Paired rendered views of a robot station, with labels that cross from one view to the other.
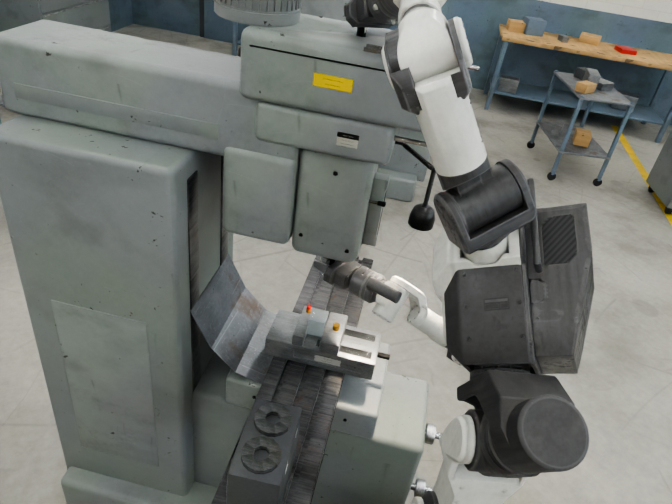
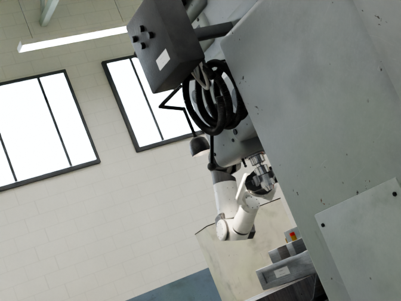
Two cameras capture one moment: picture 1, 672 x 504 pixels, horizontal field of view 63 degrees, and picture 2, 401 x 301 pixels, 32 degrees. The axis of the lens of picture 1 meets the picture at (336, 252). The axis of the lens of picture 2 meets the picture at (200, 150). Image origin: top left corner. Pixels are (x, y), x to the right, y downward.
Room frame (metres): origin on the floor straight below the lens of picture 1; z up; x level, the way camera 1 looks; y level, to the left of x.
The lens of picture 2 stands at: (2.78, 1.70, 1.00)
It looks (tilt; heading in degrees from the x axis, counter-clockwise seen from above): 10 degrees up; 233
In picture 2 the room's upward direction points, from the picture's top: 22 degrees counter-clockwise
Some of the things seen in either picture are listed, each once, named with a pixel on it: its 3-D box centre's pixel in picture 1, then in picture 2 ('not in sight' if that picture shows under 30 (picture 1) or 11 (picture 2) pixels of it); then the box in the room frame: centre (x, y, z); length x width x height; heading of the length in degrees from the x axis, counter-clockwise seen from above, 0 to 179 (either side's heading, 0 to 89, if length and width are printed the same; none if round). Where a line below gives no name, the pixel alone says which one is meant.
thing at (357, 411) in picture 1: (311, 372); not in sight; (1.34, 0.02, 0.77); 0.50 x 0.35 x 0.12; 83
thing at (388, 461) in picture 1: (307, 439); not in sight; (1.34, 0.00, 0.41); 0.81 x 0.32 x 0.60; 83
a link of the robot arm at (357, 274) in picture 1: (352, 277); (262, 181); (1.29, -0.06, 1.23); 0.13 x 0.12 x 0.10; 148
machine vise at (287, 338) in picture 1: (324, 339); (301, 257); (1.31, -0.01, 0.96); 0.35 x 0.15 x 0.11; 83
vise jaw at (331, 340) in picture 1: (333, 332); (293, 248); (1.30, -0.03, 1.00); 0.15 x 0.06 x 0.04; 173
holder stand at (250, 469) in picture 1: (265, 460); not in sight; (0.81, 0.09, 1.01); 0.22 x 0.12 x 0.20; 175
